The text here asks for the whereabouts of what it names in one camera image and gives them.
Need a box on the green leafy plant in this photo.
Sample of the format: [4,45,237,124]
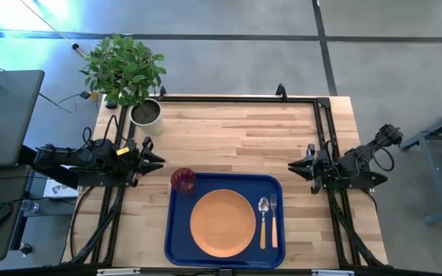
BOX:
[79,34,167,108]

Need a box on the black hanging cable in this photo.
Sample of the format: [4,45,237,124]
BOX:
[69,186,97,261]

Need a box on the white plant pot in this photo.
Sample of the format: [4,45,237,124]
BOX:
[128,97,164,136]

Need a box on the orange plate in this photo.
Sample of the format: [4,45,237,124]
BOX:
[190,189,257,258]

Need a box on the blue plastic tray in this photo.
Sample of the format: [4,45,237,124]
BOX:
[163,172,286,269]

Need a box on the white printed paper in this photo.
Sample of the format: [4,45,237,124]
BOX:
[43,179,80,199]

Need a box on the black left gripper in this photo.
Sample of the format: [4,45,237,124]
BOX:
[126,136,167,188]

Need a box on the red translucent cup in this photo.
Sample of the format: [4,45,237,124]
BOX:
[170,167,197,195]

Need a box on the grey-blue table frame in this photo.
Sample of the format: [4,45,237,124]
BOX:
[399,100,442,225]

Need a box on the metal spoon orange handle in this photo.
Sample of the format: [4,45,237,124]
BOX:
[258,196,270,251]

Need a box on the black floor cable with plug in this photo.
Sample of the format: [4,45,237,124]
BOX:
[38,90,91,114]

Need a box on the clear drinking glass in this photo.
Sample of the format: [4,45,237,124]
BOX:
[21,199,40,214]

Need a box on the silver metal bracket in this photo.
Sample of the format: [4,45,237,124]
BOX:
[96,268,141,276]
[312,269,355,276]

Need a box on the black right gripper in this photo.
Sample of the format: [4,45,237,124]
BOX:
[287,143,335,195]

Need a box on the metal fork orange handle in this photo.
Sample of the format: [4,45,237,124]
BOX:
[269,193,279,249]

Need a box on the black metal frame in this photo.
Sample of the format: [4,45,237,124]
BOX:
[61,94,389,275]

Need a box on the thin pole black tip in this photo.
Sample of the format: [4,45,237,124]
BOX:
[19,0,88,59]

